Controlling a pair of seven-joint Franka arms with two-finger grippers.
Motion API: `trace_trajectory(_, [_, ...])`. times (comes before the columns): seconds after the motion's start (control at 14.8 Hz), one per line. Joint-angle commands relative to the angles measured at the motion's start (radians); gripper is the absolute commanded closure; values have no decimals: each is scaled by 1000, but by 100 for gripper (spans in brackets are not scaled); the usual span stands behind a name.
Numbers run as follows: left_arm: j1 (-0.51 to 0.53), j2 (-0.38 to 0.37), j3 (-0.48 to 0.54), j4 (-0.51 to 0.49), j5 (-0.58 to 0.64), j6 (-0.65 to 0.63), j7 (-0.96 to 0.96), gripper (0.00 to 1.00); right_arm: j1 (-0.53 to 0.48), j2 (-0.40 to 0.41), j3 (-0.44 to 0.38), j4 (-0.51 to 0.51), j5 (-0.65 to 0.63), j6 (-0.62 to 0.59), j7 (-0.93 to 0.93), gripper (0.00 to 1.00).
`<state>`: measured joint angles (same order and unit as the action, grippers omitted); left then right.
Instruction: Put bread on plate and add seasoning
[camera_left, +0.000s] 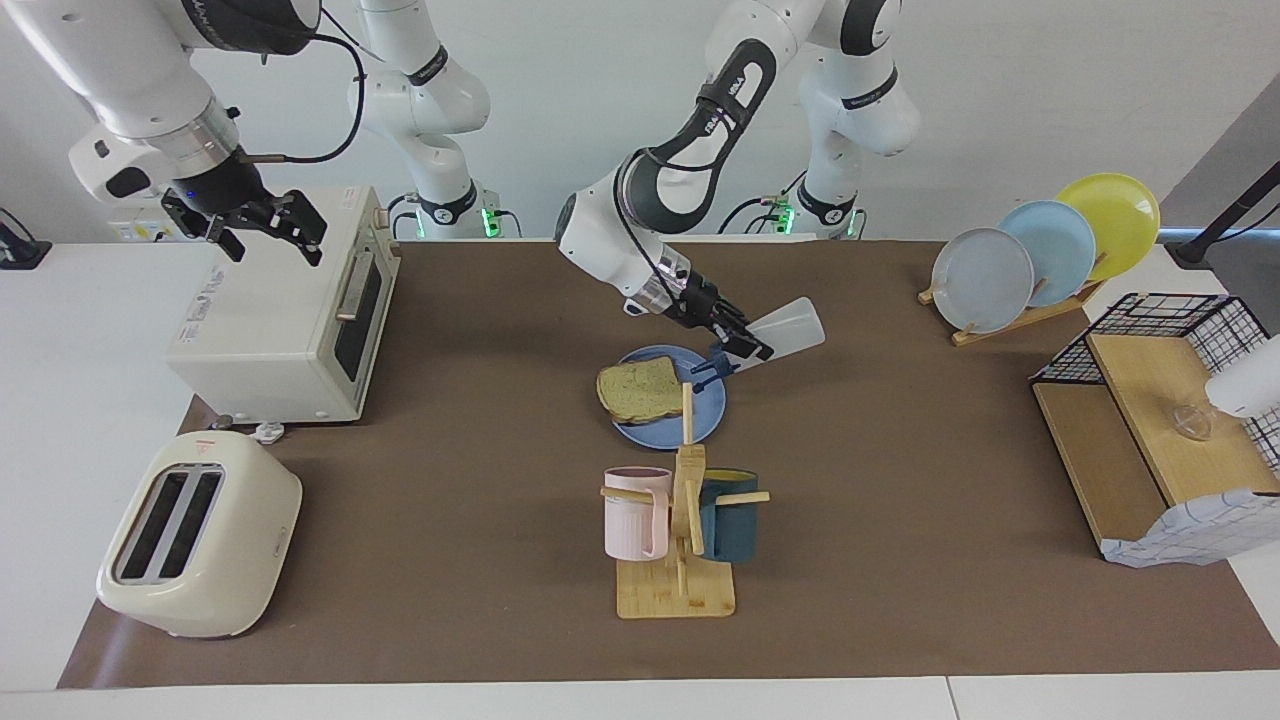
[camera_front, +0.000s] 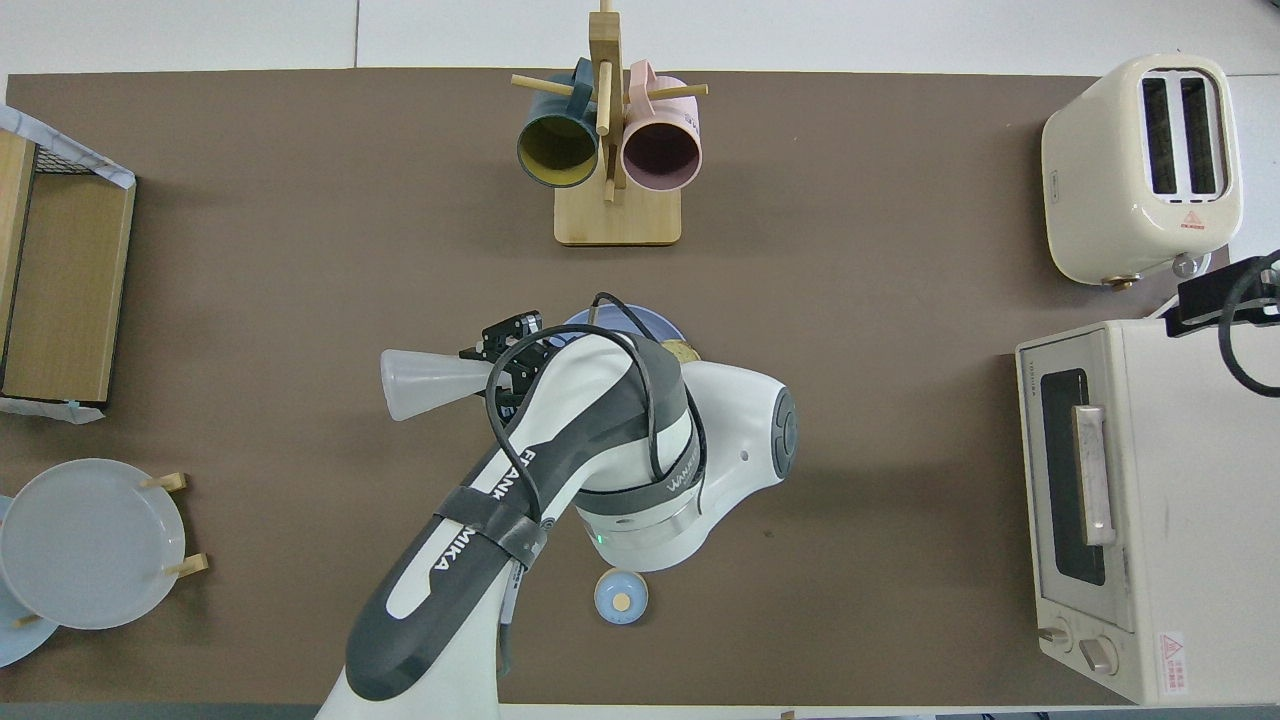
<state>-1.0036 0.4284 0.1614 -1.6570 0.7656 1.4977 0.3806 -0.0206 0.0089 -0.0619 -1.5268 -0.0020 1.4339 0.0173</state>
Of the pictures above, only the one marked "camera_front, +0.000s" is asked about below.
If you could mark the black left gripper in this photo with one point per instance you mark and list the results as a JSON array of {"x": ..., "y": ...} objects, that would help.
[{"x": 530, "y": 365}]

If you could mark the pink mug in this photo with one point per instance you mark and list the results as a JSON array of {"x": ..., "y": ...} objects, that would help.
[{"x": 660, "y": 155}]

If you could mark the toasted bread slice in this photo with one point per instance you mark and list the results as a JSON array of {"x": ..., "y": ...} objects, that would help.
[{"x": 682, "y": 350}]

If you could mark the pale grey plate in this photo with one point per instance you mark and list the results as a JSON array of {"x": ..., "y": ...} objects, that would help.
[{"x": 90, "y": 545}]

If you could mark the dark teal mug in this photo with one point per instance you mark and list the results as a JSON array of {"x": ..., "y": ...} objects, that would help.
[{"x": 558, "y": 150}]

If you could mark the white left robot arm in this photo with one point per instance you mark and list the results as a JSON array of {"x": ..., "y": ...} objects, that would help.
[{"x": 620, "y": 420}]

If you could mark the cream two-slot toaster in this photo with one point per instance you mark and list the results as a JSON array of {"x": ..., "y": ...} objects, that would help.
[{"x": 1090, "y": 180}]

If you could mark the wooden mug tree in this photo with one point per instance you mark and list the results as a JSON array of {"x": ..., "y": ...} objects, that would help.
[{"x": 617, "y": 220}]

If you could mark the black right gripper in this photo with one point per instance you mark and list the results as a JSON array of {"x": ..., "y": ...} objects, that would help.
[{"x": 1272, "y": 288}]

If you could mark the translucent bottle with blue cap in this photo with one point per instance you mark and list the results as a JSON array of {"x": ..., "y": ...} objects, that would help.
[{"x": 430, "y": 380}]

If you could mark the light blue plate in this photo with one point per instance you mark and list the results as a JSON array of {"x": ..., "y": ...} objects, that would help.
[{"x": 15, "y": 645}]

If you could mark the white toaster oven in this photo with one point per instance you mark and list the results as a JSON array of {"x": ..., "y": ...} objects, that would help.
[{"x": 1200, "y": 500}]

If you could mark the brown table mat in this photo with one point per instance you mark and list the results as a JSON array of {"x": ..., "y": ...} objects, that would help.
[{"x": 900, "y": 300}]

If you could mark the blue round plate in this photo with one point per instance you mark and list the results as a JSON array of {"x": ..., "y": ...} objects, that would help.
[{"x": 640, "y": 320}]

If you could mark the white checked cloth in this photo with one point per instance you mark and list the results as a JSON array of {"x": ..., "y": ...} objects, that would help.
[{"x": 60, "y": 145}]

